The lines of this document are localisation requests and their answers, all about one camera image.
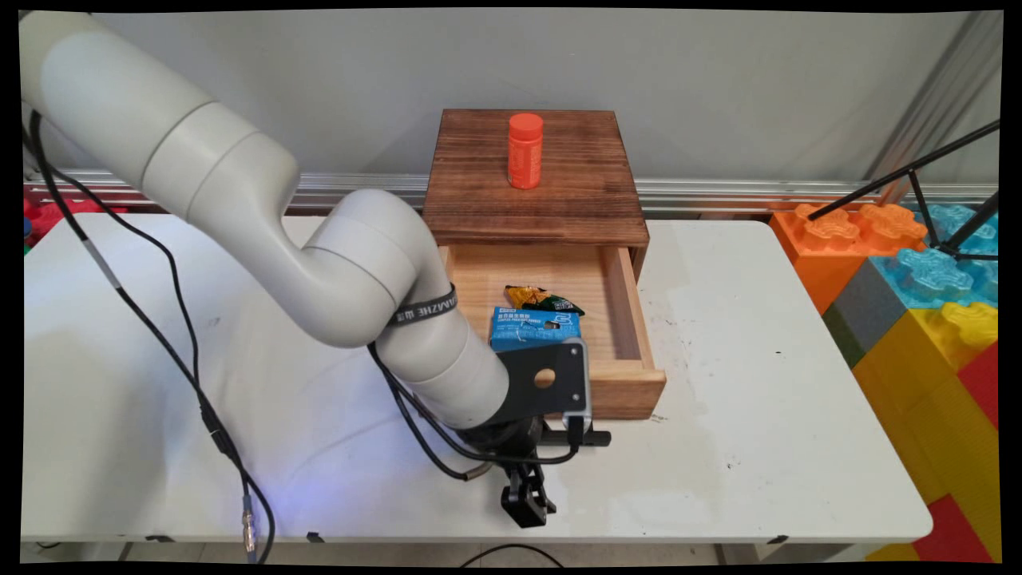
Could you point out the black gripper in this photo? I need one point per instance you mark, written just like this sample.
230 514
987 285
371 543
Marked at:
507 443

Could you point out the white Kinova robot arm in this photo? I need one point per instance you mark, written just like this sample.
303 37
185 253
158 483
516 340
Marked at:
239 200

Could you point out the blue cardboard box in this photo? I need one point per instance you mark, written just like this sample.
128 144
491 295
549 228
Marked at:
531 329

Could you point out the gold green snack packet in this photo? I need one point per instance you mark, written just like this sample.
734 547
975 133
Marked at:
543 299

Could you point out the black table clip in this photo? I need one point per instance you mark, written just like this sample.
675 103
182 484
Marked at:
778 540
316 537

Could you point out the orange plastic bottle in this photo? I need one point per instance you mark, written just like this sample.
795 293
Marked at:
525 156

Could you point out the orange giant toy brick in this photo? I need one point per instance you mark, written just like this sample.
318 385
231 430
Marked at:
822 255

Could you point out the grey giant toy brick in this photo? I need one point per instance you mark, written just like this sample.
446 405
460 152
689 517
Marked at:
866 307

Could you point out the yellow giant toy brick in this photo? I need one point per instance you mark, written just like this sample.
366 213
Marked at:
926 399

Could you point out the blue giant toy brick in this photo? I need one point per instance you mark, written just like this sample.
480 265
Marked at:
930 275

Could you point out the black tripod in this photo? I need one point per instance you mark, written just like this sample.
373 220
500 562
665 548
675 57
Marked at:
918 166

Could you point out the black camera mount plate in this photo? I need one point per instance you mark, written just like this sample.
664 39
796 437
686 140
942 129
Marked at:
527 395

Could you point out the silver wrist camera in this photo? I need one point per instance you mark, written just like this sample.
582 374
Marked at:
587 383

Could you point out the aluminium frame rail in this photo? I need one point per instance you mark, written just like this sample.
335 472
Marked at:
758 194

